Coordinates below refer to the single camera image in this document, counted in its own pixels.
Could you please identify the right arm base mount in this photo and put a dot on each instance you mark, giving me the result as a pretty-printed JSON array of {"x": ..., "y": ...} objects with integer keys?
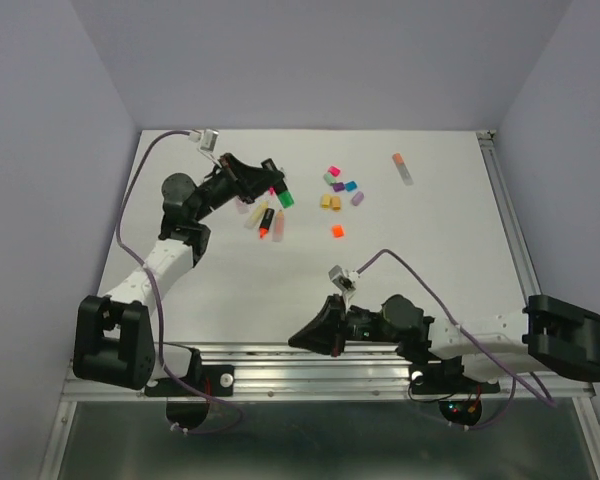
[{"x": 459, "y": 398}]

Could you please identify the pastel green pen cap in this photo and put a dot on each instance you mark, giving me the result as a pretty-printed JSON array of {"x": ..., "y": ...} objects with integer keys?
[{"x": 329, "y": 178}]

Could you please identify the aluminium front rail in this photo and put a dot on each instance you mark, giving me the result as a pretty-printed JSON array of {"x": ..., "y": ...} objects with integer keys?
[{"x": 310, "y": 417}]

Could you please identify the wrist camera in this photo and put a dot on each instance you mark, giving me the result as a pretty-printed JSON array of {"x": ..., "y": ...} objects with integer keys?
[
  {"x": 206, "y": 141},
  {"x": 345, "y": 281}
]

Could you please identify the pastel yellow pen cap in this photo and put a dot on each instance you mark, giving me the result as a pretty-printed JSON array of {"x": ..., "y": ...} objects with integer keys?
[{"x": 325, "y": 201}]

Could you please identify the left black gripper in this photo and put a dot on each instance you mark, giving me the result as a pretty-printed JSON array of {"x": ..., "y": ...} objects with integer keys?
[{"x": 247, "y": 182}]

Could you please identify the orange pen cap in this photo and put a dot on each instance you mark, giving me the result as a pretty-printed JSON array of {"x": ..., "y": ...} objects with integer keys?
[{"x": 338, "y": 231}]

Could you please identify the pastel pink highlighter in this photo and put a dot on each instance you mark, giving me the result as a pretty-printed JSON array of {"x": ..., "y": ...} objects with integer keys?
[{"x": 241, "y": 207}]

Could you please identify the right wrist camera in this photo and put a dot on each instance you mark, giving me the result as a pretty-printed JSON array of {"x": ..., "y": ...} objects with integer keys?
[{"x": 345, "y": 281}]

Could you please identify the black highlighter orange cap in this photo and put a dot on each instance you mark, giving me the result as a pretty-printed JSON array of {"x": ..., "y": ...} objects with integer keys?
[{"x": 265, "y": 223}]

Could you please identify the pastel peach highlighter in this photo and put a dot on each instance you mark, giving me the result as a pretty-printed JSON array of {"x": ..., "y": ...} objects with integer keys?
[{"x": 278, "y": 226}]

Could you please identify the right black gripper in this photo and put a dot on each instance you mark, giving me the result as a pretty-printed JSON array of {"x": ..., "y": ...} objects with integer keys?
[{"x": 327, "y": 327}]

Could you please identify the black highlighter green cap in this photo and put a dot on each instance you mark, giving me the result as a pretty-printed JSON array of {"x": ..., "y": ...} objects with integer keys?
[{"x": 280, "y": 188}]

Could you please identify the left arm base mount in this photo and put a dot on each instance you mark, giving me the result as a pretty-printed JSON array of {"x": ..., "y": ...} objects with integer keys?
[{"x": 199, "y": 403}]

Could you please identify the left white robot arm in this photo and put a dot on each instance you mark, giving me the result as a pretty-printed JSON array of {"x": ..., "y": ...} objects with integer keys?
[{"x": 114, "y": 341}]

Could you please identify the aluminium right side rail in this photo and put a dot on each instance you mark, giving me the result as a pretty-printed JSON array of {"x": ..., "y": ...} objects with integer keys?
[{"x": 521, "y": 258}]

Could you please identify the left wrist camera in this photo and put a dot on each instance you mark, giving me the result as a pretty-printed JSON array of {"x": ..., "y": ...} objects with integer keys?
[{"x": 206, "y": 141}]

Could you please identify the aluminium rail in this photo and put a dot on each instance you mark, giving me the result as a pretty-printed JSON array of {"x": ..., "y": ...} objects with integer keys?
[
  {"x": 521, "y": 258},
  {"x": 310, "y": 417}
]

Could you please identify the pastel yellow highlighter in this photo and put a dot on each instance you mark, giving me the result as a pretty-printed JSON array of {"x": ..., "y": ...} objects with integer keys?
[{"x": 256, "y": 215}]

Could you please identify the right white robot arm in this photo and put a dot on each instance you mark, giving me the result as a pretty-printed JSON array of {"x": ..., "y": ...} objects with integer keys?
[{"x": 546, "y": 335}]

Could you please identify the pastel orange highlighter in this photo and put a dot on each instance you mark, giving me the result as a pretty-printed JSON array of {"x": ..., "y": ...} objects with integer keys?
[{"x": 402, "y": 169}]

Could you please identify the pastel pink pen cap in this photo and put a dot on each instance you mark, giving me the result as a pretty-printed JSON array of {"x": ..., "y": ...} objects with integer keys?
[{"x": 357, "y": 198}]

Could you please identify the pastel peach pen cap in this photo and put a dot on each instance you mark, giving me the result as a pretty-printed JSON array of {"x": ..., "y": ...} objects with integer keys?
[{"x": 335, "y": 203}]

